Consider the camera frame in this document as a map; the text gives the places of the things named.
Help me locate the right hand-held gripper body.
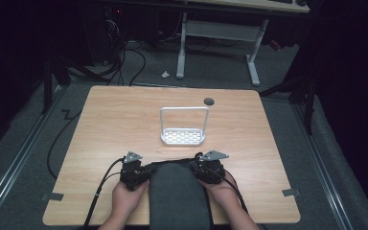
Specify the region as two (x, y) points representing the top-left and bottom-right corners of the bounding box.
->
(192, 149), (230, 186)

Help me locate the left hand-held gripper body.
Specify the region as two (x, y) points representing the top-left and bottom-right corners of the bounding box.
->
(119, 150), (156, 193)

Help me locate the dark grey cloth yellow lining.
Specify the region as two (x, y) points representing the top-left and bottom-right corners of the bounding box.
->
(148, 155), (216, 230)

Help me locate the person's left hand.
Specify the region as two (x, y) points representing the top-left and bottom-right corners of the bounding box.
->
(111, 179), (150, 222)

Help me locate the person's right hand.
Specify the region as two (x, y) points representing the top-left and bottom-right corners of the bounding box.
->
(197, 173), (240, 209)

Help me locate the white metal rack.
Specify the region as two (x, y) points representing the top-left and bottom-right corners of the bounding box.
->
(159, 105), (211, 147)

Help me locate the grey tape piece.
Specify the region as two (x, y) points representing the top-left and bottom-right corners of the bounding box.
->
(40, 192), (65, 202)
(282, 188), (302, 197)

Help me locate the black metal stand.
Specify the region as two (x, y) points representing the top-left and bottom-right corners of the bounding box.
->
(40, 57), (73, 115)
(258, 75), (318, 136)

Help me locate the white-framed wooden desk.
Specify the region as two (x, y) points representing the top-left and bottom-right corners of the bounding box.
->
(175, 0), (311, 87)

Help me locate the black computer tower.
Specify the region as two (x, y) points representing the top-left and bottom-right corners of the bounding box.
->
(102, 5), (127, 66)

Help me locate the small red object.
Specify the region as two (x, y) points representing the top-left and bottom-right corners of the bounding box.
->
(269, 39), (283, 52)

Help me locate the right hand-held gripper black cable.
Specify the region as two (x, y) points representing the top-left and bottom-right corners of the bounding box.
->
(220, 170), (251, 216)

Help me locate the hand-held gripper black cable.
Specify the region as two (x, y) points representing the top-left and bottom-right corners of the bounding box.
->
(220, 170), (251, 216)
(78, 156), (127, 230)

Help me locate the left hand-held gripper black cable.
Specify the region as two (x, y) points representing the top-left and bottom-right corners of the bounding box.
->
(78, 156), (127, 230)

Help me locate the black floor cable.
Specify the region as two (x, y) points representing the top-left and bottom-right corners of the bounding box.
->
(46, 108), (82, 180)

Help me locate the bundle of black floor cables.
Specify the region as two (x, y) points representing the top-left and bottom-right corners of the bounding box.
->
(66, 37), (148, 87)

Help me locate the metal floor rail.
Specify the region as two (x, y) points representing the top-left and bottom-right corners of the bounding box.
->
(290, 104), (355, 230)
(0, 85), (63, 222)

